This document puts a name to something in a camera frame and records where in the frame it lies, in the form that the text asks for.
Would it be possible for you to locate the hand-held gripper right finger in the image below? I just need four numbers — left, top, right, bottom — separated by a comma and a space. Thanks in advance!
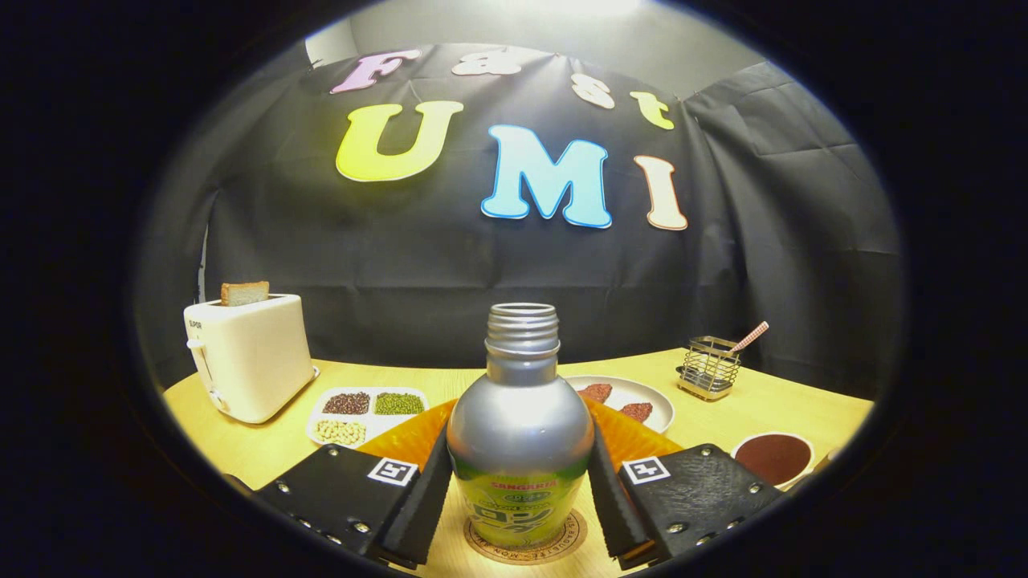
580, 397, 786, 571

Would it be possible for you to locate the green beans pile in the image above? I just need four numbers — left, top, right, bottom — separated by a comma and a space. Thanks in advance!
373, 392, 425, 416

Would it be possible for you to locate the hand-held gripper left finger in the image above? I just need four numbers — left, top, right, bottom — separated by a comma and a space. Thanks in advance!
253, 399, 456, 571

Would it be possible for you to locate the white cup with wooden handle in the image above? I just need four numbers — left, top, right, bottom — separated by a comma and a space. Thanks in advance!
731, 431, 836, 492

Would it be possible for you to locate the white toaster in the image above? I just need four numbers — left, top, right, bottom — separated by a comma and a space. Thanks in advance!
183, 293, 320, 425

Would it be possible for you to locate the striped straw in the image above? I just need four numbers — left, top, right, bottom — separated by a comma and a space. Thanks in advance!
729, 321, 770, 354

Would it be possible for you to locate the pale beans pile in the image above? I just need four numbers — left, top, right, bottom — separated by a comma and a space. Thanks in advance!
313, 418, 367, 446

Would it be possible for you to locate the white plate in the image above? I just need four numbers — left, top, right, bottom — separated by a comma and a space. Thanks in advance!
565, 375, 675, 435

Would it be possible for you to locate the toast slice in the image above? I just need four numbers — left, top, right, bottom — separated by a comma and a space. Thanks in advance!
220, 281, 271, 307

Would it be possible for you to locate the wooden table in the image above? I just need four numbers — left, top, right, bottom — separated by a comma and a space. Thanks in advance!
163, 348, 875, 578

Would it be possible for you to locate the black backdrop cloth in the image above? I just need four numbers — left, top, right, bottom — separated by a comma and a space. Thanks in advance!
137, 40, 904, 398

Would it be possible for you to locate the white divided tray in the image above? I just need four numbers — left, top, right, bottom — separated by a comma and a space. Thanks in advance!
306, 387, 430, 449

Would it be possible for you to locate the silver bottle with green label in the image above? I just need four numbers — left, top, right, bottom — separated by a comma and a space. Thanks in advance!
447, 303, 596, 550

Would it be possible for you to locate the round cork coaster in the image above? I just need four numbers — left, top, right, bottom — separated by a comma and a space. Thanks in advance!
463, 507, 589, 566

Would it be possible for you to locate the wire basket holder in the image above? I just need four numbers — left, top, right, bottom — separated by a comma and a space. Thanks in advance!
676, 336, 742, 401

